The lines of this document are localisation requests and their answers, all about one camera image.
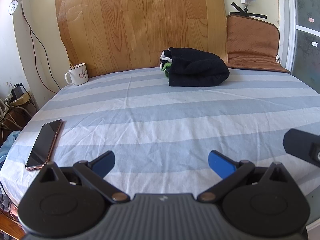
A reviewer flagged frosted glass door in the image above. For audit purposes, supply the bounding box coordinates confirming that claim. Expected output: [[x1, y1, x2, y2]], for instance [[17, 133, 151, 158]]
[[292, 0, 319, 92]]

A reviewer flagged blue white striped bedsheet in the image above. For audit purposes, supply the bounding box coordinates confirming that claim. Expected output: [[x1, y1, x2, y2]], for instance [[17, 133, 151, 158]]
[[1, 68, 319, 202]]

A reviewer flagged brown mesh cushion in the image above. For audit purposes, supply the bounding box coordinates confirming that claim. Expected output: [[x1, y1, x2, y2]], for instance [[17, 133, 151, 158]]
[[227, 15, 289, 73]]

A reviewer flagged green navy white knit sweater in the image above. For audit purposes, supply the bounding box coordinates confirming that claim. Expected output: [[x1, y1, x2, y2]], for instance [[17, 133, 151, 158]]
[[159, 47, 229, 87]]

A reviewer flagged cluttered cables and charger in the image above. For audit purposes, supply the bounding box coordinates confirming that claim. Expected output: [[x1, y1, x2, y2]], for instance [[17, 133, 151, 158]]
[[0, 82, 38, 140]]

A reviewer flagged black tape cross on wall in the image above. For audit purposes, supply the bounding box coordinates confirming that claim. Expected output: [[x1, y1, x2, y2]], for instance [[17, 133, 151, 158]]
[[229, 2, 267, 19]]

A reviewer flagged white enamel mug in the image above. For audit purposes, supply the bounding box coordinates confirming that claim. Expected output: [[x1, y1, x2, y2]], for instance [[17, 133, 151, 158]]
[[65, 63, 89, 86]]

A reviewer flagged wood-pattern headboard panel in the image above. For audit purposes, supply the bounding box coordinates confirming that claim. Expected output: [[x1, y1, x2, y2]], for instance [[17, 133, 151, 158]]
[[55, 0, 227, 77]]

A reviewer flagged dark wall cable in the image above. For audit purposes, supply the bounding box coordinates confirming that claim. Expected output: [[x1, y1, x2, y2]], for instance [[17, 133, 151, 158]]
[[15, 0, 61, 94]]

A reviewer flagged black smartphone rose-gold case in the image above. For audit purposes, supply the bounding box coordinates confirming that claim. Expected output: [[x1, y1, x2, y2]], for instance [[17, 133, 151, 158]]
[[25, 119, 63, 171]]

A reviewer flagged round white wall sticker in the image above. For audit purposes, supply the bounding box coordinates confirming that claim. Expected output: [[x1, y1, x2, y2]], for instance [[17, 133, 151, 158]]
[[8, 0, 18, 15]]

